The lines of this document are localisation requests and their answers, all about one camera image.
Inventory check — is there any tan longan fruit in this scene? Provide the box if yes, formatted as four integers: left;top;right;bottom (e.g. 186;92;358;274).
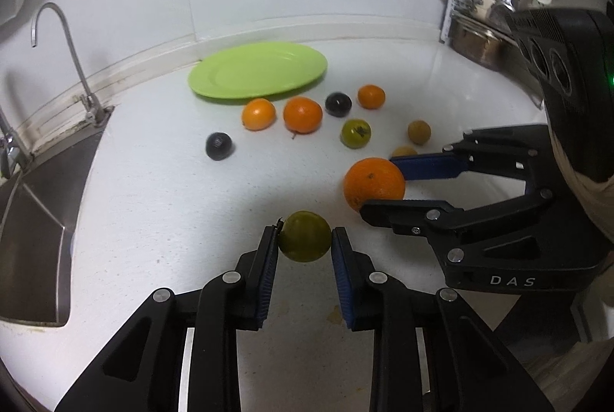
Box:
391;146;418;157
407;120;432;146

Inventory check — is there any large orange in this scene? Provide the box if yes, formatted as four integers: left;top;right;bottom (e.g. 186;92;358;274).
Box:
342;157;406;211

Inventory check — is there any green tomato fruit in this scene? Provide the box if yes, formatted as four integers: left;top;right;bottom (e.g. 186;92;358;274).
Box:
340;119;371;149

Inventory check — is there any small orange tangerine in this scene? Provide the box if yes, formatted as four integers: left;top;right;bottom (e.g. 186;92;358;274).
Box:
357;85;386;110

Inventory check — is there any green round fruit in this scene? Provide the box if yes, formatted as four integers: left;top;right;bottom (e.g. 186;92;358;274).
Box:
279;211;332;262

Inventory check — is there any dark plum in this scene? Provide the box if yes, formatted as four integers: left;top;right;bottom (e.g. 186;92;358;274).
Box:
205;132;234;161
325;92;353;118

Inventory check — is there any orange tangerine with stem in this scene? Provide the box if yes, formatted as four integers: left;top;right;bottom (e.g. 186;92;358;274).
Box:
283;96;323;135

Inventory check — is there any steel pot on rack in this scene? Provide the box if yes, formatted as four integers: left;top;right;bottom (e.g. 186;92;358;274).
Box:
449;14;514;71

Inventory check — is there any green plastic plate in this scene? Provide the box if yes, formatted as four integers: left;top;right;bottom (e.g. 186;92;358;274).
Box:
187;41;328;100

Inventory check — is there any stainless steel sink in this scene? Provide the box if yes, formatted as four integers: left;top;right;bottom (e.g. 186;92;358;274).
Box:
0;127;104;327

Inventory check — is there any curved steel faucet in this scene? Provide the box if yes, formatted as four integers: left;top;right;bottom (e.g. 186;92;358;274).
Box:
30;2;112;127

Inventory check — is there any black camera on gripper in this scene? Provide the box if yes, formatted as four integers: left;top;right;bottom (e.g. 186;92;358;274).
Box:
506;8;613;182

